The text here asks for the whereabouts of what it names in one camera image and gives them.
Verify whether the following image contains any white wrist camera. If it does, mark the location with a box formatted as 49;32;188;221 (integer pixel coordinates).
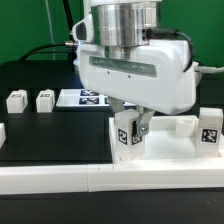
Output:
72;15;94;43

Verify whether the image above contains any white front obstacle bar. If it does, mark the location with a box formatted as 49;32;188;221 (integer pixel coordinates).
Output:
0;159;224;195

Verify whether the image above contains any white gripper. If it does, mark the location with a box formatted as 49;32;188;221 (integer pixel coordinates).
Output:
77;40;196;136

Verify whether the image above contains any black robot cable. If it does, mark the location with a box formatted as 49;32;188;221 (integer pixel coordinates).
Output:
18;0;80;62

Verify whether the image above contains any white left obstacle bar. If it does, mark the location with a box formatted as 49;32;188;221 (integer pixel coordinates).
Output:
0;123;6;149

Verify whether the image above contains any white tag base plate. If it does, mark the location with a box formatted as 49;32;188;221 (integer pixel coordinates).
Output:
55;87;138;108

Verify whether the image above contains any white square tabletop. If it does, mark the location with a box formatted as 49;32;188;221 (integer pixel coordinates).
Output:
109;115;224;163

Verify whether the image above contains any white obstacle bar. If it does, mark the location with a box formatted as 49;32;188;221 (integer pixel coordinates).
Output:
0;159;224;195
0;123;6;149

